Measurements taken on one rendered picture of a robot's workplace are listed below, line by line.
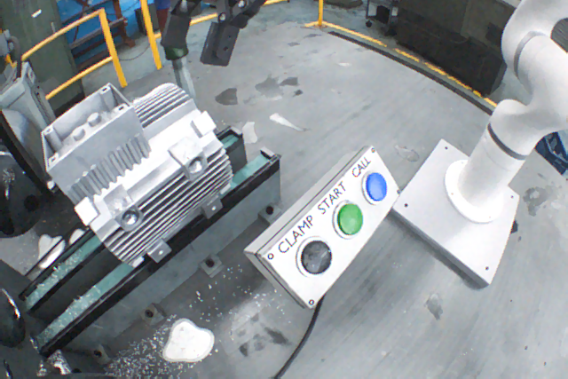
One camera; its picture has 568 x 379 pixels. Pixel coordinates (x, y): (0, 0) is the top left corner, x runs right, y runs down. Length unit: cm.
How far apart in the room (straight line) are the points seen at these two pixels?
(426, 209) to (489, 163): 18
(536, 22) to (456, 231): 46
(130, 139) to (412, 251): 53
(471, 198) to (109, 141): 67
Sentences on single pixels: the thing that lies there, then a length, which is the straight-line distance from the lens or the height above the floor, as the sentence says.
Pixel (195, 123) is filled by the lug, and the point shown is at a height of 109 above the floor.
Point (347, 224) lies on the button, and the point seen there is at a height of 107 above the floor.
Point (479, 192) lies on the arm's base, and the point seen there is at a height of 89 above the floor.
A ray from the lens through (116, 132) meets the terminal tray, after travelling 30.
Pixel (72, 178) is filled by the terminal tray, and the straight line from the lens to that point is 31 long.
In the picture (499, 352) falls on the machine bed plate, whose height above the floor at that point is 80.
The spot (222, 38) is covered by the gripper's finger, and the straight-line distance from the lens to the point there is 24.
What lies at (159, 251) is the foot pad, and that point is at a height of 97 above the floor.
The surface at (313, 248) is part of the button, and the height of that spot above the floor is 108.
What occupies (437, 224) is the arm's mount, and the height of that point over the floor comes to 82.
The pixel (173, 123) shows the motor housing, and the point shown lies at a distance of 34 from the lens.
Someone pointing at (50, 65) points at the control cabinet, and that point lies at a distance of 340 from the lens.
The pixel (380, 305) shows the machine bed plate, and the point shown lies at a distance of 52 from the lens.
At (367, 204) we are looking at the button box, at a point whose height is 106.
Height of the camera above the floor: 128
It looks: 49 degrees down
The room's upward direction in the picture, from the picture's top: 1 degrees counter-clockwise
